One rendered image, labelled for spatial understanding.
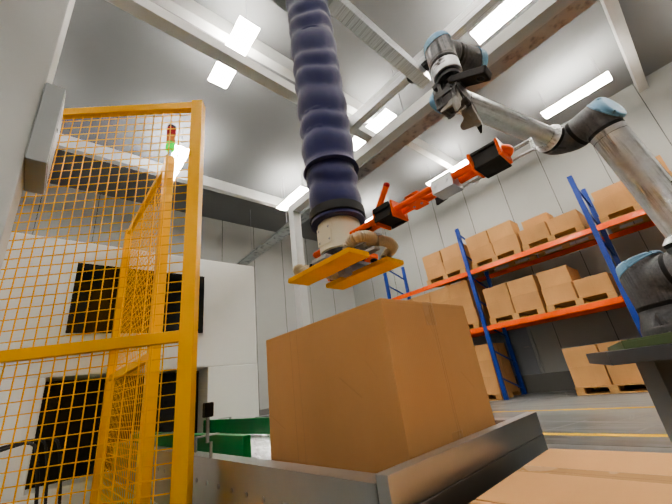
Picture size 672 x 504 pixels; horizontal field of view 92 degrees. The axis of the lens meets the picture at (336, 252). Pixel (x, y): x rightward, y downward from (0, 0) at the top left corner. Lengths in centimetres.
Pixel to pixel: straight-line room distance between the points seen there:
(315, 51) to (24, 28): 105
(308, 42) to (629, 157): 139
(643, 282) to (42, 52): 219
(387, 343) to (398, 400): 13
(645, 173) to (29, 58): 207
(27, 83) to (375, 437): 146
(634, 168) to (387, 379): 114
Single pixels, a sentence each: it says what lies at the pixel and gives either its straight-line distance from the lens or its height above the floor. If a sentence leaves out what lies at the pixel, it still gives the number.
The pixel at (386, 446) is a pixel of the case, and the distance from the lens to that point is 87.
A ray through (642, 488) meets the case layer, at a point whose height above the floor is 54.
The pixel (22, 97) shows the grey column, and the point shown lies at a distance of 147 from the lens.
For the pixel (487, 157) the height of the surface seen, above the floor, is 126.
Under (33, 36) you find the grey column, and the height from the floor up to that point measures 196.
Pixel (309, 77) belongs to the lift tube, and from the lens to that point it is 167.
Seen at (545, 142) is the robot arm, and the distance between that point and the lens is 162.
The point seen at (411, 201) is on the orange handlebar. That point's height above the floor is 126.
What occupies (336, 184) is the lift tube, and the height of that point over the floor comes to 147.
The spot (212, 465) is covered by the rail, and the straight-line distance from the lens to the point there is 129.
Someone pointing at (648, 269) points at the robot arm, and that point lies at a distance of 156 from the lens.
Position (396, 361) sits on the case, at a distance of 83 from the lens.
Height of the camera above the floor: 76
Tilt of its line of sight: 22 degrees up
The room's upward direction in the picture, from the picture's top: 8 degrees counter-clockwise
